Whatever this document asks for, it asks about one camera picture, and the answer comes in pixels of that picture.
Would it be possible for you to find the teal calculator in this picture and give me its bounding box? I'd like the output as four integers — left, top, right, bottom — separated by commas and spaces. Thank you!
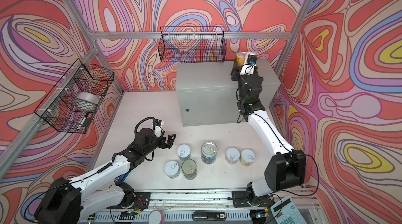
271, 196, 307, 224

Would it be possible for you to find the large blue-label can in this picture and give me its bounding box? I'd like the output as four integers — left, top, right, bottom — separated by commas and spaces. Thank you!
201, 141, 218, 164

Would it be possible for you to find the green circuit board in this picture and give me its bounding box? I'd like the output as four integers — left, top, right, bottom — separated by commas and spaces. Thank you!
119, 211, 138, 220

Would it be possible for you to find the black barcode device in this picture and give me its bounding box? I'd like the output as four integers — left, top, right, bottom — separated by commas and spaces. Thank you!
192, 211, 226, 221

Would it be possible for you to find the yellow-label can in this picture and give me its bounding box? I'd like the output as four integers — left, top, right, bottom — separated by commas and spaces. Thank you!
240, 149, 255, 166

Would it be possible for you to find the black wire basket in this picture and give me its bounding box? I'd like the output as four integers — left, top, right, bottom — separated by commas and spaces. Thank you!
34, 60, 115, 134
158, 25, 227, 63

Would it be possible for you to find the grey metal cabinet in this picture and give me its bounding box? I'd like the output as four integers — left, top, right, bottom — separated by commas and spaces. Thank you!
175, 59, 282, 127

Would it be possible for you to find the left black wire basket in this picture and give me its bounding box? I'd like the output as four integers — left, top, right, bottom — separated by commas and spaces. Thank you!
34, 60, 115, 134

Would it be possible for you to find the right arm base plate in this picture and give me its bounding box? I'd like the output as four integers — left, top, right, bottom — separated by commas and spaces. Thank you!
228, 189, 275, 208

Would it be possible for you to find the teal can front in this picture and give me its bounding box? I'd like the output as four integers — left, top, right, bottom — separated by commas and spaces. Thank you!
164, 161, 180, 179

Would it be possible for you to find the back black wire basket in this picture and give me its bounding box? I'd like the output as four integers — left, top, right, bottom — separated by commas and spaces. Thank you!
158, 25, 227, 63

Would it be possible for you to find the teal can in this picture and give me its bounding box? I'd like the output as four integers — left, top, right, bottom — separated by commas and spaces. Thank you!
164, 161, 180, 179
177, 144, 191, 161

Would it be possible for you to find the pink-label can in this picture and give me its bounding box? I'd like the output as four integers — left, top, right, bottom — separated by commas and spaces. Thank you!
225, 147, 240, 164

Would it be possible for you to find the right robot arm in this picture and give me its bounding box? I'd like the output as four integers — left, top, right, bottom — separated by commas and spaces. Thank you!
230, 51, 307, 198

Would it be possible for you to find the small orange-label can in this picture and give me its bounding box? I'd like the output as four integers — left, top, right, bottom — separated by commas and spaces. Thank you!
236, 51, 247, 67

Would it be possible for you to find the chopped tomato can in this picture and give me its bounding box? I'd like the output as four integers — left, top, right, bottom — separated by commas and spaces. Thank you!
182, 159, 197, 180

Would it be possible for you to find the teal can rear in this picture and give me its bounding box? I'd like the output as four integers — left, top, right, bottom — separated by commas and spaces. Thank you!
177, 144, 191, 161

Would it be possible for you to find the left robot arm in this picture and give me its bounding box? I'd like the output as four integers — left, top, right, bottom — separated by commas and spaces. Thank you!
33, 117, 177, 224

